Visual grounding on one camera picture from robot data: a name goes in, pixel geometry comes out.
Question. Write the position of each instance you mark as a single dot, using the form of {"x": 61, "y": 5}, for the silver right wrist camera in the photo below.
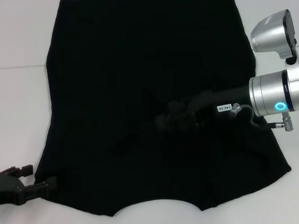
{"x": 270, "y": 37}

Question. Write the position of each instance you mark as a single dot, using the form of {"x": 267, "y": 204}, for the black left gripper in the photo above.
{"x": 3, "y": 186}

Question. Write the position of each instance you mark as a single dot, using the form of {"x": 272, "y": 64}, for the black t-shirt with FREE print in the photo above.
{"x": 135, "y": 54}

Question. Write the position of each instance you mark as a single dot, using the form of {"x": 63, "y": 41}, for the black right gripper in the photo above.
{"x": 207, "y": 100}

